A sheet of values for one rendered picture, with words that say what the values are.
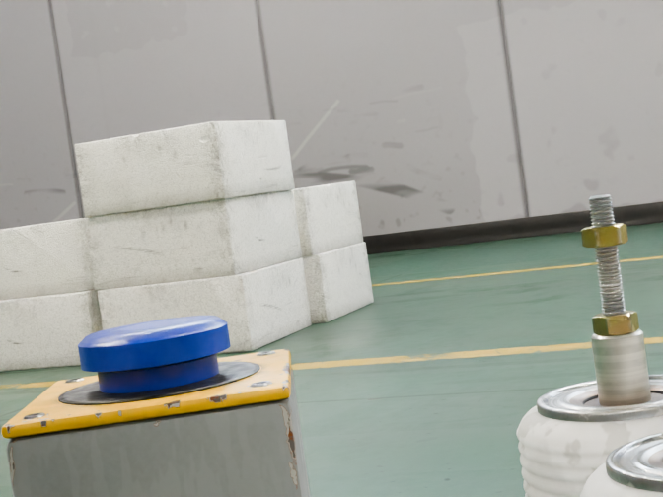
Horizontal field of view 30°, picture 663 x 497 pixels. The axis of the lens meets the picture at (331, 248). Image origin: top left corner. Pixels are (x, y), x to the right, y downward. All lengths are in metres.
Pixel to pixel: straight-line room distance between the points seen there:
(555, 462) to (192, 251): 2.43
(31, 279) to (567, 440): 2.73
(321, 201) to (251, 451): 3.03
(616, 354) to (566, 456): 0.05
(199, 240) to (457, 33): 3.03
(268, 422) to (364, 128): 5.58
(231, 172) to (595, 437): 2.42
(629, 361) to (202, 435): 0.27
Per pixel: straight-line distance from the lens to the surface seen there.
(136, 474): 0.30
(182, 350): 0.31
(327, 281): 3.26
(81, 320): 3.09
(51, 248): 3.14
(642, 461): 0.43
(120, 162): 2.98
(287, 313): 3.08
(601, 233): 0.53
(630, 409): 0.51
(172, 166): 2.91
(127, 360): 0.31
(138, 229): 2.98
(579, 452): 0.51
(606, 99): 5.55
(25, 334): 3.20
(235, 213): 2.90
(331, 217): 3.37
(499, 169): 5.66
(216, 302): 2.89
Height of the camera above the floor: 0.36
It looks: 3 degrees down
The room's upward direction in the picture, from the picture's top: 8 degrees counter-clockwise
